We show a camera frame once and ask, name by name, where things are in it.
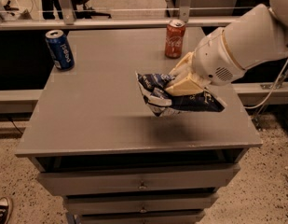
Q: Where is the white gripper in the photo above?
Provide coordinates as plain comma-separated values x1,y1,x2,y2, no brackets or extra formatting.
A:
165,28,245,96

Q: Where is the blue chip bag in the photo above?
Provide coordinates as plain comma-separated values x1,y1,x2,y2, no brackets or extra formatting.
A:
136,74,226,117

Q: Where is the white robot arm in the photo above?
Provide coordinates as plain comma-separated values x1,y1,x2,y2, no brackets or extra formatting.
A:
165,0,288,96

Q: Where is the red coke can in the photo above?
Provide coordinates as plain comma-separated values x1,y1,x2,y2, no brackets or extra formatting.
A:
165,19,185,59

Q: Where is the blue pepsi can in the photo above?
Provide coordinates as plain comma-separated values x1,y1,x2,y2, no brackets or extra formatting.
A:
46,30,75,71

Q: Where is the grey drawer cabinet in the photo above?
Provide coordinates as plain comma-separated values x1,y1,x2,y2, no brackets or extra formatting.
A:
14,26,263,224

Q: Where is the bottom grey drawer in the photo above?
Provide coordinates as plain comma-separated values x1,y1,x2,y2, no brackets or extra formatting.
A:
80,210,205,224

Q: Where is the grey drawer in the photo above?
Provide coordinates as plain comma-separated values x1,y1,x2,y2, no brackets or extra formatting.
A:
37,163,240,196
80,210,205,224
64,193,218,215

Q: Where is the top grey drawer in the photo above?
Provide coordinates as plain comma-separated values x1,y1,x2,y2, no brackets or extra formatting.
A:
37,163,240,196

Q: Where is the middle grey drawer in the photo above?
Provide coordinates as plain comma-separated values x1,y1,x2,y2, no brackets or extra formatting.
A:
64,193,218,215

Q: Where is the black white sneaker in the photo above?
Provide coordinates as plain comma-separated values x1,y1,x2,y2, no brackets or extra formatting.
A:
0,197,13,224

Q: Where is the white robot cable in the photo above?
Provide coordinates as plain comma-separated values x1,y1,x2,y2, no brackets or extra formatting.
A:
244,55,288,110

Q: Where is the metal window rail frame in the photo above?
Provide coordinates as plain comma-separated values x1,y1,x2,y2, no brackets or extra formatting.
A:
0,0,288,31

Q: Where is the black floor cable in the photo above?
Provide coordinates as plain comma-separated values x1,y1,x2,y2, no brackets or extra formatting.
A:
7,115,25,136

